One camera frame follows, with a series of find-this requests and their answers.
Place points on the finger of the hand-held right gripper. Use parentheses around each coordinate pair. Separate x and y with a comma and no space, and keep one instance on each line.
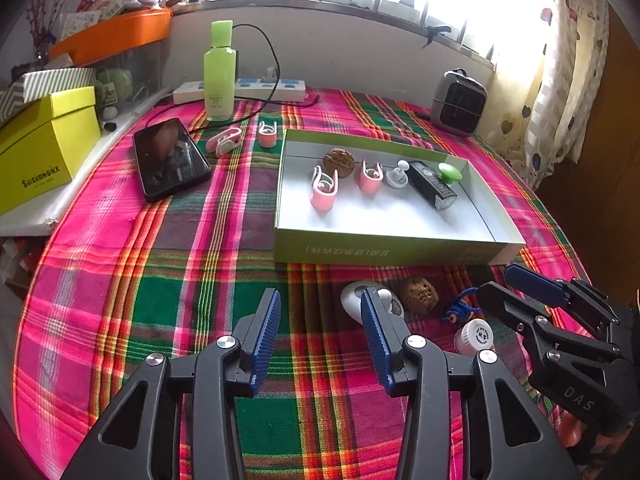
(510,305)
(532,282)

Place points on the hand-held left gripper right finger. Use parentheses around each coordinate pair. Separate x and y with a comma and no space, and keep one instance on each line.
(375,340)

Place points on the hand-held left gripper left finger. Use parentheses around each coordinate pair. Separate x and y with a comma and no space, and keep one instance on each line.
(265,340)

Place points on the white smiley face toy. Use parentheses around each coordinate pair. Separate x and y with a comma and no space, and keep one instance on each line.
(352,300)

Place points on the small white capped bottle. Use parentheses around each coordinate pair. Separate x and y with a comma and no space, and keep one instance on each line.
(475,337)

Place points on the brown walnut with holes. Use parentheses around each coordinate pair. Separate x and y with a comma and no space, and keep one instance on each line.
(421,296)

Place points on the green cardboard box tray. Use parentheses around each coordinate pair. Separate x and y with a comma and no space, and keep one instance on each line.
(390,215)

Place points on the green round knob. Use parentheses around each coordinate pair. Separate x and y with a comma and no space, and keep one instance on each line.
(450,171)

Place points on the large pink clip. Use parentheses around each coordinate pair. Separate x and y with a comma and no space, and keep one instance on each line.
(324,197)

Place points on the pink and white clip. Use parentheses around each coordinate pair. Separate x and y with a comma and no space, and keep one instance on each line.
(370,182)

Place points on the small white knob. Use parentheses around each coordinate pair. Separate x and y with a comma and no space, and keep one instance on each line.
(397,177)

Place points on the person's right hand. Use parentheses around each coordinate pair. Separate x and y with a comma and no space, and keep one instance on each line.
(575,430)

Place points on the black rectangular device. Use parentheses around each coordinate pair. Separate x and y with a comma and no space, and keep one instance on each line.
(432,185)

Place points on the pink green plaid tablecloth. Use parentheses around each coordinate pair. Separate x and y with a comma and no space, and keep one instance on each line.
(125,270)

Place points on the small grey heater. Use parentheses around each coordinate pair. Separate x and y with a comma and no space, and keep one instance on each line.
(457,100)

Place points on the small pink clip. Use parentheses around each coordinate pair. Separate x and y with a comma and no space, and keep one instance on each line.
(267,137)

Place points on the pink flat clip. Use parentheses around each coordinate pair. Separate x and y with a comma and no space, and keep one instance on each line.
(225,141)

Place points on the black smartphone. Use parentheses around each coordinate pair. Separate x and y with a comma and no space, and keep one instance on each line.
(170,155)

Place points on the heart print curtain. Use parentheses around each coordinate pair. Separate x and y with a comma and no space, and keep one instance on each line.
(560,60)

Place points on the white power strip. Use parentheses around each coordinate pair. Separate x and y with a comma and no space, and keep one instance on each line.
(250,89)

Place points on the white plug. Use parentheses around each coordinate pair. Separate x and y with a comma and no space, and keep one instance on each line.
(270,74)

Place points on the light green bottle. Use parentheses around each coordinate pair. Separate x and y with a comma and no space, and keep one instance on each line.
(220,77)

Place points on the black window latch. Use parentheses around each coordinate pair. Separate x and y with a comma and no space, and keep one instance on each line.
(435,34)

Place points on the yellow-green cardboard box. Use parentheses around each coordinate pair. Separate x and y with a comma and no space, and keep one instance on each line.
(45,150)

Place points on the green fuzzy ball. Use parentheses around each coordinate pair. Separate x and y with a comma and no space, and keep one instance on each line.
(114,82)

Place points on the clear plastic container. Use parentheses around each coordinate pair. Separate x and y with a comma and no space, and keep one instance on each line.
(140,67)

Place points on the grey striped box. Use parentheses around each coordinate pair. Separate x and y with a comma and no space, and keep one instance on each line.
(50,82)

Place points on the dried flower branches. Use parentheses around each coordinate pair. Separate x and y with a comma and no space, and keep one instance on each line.
(40,17)

